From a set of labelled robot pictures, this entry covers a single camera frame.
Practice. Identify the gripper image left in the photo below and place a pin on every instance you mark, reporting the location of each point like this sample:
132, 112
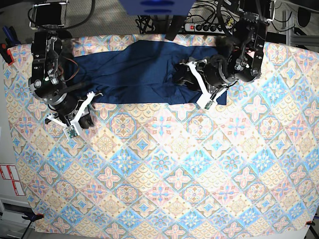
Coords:
72, 113

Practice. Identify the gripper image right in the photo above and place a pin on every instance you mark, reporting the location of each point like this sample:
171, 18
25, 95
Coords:
208, 75

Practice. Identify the blue long-sleeve T-shirt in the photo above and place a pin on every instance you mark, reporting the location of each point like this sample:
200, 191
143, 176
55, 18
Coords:
142, 73

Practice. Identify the white power strip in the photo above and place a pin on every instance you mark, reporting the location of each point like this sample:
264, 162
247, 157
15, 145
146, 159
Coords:
203, 28

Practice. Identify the patterned tile tablecloth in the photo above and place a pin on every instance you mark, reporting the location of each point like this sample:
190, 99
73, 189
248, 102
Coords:
155, 171

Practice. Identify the red black clamp left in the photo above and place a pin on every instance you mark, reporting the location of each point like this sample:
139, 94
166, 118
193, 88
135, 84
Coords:
6, 54

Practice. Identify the blue clamp upper left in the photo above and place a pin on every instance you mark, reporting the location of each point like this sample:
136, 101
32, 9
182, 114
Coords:
11, 36

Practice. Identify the red white label stickers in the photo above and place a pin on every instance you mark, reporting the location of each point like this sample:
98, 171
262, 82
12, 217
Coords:
9, 172

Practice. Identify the black clamp lower left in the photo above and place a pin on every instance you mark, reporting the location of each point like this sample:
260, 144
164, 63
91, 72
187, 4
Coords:
32, 216

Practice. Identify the black clamp lower right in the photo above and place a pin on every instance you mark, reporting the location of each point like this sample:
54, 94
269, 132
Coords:
310, 223

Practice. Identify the black center post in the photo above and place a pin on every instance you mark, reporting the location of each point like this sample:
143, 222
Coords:
176, 23

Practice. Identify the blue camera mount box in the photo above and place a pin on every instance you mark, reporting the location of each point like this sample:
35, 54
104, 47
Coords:
157, 7

